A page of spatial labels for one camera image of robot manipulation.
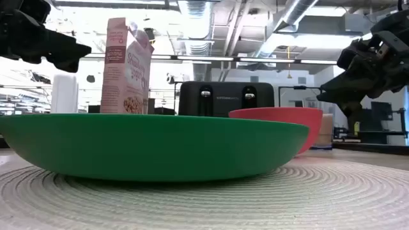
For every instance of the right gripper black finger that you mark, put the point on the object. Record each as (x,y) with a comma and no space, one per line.
(353,108)
(343,89)

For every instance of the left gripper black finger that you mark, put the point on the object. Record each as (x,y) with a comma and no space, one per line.
(67,66)
(64,49)

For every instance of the pink strawberry yogurt cereal box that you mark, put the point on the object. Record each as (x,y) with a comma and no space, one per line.
(123,73)

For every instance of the red bowl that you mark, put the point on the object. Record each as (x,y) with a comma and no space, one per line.
(287,116)

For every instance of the white cylindrical column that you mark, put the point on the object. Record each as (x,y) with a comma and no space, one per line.
(64,94)

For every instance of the black desk with monitor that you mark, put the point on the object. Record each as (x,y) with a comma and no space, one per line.
(380,124)

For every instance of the glass of milk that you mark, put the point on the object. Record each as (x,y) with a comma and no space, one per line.
(326,131)

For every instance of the green plate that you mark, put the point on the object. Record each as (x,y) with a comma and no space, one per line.
(143,147)

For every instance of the black four-slot toaster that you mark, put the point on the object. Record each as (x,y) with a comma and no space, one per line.
(223,96)

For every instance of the white plate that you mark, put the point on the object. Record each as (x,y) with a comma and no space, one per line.
(223,204)

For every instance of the silver ceiling air duct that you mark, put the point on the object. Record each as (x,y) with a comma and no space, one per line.
(295,14)

